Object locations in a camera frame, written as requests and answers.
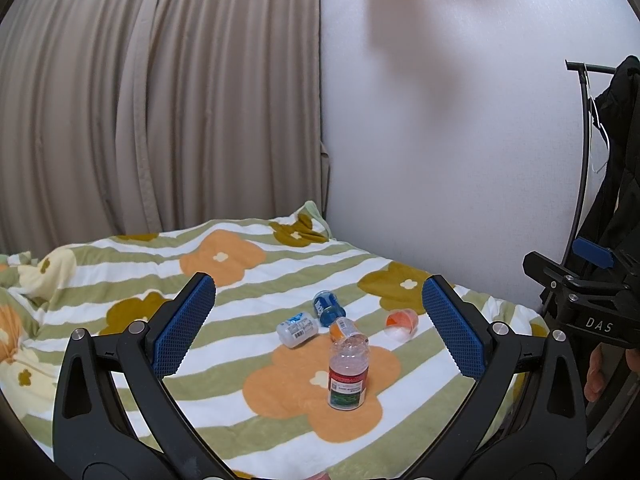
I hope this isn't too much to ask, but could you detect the black jacket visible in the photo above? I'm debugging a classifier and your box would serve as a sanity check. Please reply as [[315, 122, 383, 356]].
[[575, 55, 640, 283]]

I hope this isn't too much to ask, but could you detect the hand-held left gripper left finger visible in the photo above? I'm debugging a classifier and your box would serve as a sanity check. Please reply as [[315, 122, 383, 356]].
[[52, 272, 237, 480]]

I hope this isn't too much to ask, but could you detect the beige curtain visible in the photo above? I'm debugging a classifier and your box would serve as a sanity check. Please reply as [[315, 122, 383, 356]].
[[0, 0, 332, 257]]

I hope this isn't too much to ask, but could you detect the black metal clothes rack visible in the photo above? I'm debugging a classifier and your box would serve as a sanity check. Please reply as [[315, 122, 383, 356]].
[[542, 60, 623, 321]]

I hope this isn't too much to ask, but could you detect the person's right hand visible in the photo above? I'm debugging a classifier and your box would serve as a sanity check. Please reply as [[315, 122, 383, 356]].
[[584, 344, 640, 403]]

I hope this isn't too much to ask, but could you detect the floral striped blanket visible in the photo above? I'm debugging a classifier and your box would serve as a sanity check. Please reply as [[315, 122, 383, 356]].
[[0, 201, 551, 480]]

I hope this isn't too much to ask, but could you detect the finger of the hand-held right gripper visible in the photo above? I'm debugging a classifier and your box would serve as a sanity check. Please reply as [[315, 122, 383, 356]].
[[573, 237, 640, 288], [522, 252, 621, 297]]

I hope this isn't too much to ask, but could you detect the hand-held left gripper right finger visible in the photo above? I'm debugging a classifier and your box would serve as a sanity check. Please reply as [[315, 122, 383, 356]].
[[399, 274, 587, 480]]

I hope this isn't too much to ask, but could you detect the orange label cup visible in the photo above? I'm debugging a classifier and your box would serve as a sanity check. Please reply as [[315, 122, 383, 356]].
[[329, 317, 359, 344]]

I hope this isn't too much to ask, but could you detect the blue cup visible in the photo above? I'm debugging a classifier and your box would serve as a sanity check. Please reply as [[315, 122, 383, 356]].
[[313, 290, 347, 328]]

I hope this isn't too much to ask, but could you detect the clear cup with red label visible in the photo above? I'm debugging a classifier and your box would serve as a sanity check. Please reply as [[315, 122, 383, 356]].
[[327, 335, 370, 410]]

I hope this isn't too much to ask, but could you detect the orange and white cup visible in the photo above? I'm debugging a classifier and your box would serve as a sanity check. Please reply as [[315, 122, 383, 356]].
[[385, 309, 419, 343]]

